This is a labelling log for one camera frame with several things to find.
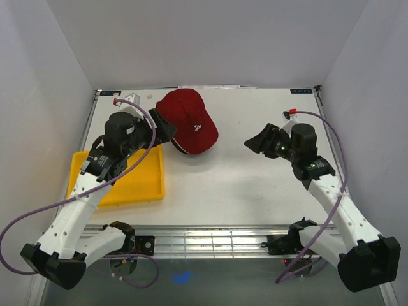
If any yellow plastic tray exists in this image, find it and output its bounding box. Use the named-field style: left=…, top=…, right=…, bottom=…
left=66, top=145, right=166, bottom=210

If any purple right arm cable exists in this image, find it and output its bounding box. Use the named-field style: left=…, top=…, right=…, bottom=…
left=274, top=108, right=348, bottom=284

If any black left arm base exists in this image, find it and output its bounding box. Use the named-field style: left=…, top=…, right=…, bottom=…
left=130, top=235, right=156, bottom=256

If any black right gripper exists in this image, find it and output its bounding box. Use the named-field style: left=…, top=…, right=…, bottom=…
left=243, top=123, right=298, bottom=163

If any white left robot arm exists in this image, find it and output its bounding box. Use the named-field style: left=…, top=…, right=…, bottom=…
left=20, top=108, right=177, bottom=289

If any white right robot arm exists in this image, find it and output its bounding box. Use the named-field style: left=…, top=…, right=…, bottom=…
left=244, top=123, right=401, bottom=292

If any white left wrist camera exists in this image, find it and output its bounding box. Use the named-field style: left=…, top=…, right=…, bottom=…
left=113, top=93, right=145, bottom=119

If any red baseball cap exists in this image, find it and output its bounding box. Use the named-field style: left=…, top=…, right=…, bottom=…
left=156, top=88, right=219, bottom=155

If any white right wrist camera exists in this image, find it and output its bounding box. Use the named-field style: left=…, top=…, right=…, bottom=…
left=281, top=108, right=299, bottom=135

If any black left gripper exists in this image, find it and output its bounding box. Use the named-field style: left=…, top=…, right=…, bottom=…
left=122, top=108, right=176, bottom=157

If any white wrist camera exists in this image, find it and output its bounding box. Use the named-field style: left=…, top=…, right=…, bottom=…
left=281, top=108, right=299, bottom=135
left=113, top=93, right=145, bottom=119

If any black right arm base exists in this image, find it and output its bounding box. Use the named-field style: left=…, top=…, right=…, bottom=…
left=260, top=235, right=303, bottom=255

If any aluminium rail frame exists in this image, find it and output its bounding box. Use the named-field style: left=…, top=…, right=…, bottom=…
left=34, top=222, right=399, bottom=306

